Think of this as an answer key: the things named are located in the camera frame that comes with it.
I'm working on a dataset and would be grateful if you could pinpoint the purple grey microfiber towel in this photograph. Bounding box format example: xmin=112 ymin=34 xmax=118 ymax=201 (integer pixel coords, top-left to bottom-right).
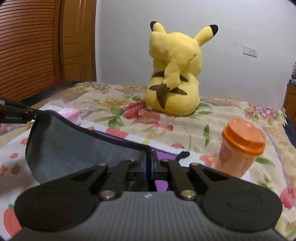
xmin=24 ymin=109 xmax=191 ymax=193

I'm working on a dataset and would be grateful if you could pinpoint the floral bed blanket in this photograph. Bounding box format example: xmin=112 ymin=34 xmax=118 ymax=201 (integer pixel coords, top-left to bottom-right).
xmin=1 ymin=82 xmax=295 ymax=240

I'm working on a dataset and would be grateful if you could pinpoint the pink tissue box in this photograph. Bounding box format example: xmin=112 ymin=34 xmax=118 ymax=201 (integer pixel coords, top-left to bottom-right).
xmin=40 ymin=99 xmax=81 ymax=126

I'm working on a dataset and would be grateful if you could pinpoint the wooden slatted wardrobe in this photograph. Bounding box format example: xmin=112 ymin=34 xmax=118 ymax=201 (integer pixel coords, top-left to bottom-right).
xmin=1 ymin=1 xmax=63 ymax=101

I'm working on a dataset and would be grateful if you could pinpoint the yellow Pikachu plush toy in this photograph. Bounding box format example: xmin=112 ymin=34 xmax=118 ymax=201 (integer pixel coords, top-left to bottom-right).
xmin=145 ymin=21 xmax=218 ymax=116

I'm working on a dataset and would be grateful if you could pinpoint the orange plastic lidded cup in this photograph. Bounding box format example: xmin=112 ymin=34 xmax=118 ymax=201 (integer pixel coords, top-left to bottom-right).
xmin=215 ymin=119 xmax=266 ymax=178

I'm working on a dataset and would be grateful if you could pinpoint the wooden door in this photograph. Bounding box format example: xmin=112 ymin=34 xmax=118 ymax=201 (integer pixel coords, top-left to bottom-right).
xmin=61 ymin=0 xmax=97 ymax=82

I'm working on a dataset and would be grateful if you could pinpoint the wooden sideboard cabinet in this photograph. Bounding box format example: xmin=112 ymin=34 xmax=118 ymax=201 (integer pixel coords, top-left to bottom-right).
xmin=282 ymin=83 xmax=296 ymax=123

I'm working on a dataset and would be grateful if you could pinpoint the stack of folded fabrics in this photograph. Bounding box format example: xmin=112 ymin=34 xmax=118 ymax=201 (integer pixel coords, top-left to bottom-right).
xmin=289 ymin=63 xmax=296 ymax=86

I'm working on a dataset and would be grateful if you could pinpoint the white wall switch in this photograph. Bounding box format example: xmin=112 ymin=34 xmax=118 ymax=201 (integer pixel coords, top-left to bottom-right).
xmin=243 ymin=46 xmax=257 ymax=58

